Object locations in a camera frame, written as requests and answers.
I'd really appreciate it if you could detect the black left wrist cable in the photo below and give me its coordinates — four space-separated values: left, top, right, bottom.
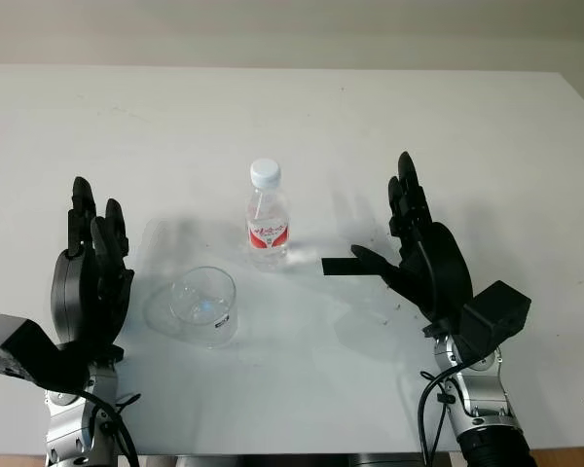
81 387 143 467

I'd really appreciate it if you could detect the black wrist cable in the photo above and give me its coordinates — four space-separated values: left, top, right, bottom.
81 387 143 467
415 232 463 467

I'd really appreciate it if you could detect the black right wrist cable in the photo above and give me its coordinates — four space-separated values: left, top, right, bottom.
415 232 463 467

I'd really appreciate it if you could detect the dark robot torso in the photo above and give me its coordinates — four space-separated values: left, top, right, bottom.
174 453 452 467

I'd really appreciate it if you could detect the black tape strip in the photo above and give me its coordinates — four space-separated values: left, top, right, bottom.
320 257 369 278

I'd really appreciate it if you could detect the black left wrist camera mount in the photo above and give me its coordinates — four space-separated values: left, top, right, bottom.
0 313 92 393

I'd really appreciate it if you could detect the clear plastic water bottle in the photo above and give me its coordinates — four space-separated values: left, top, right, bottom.
244 158 292 272

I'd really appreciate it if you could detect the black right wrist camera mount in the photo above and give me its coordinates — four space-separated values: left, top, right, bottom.
454 280 533 364

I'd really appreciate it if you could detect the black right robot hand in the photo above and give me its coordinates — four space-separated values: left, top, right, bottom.
350 151 475 338

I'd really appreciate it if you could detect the clear glass cup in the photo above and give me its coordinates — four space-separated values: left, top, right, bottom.
142 266 238 350

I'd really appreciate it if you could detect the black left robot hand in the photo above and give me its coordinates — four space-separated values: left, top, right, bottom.
50 175 135 366

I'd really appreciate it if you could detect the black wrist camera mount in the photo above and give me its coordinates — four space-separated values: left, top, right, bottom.
0 313 92 393
454 280 533 364

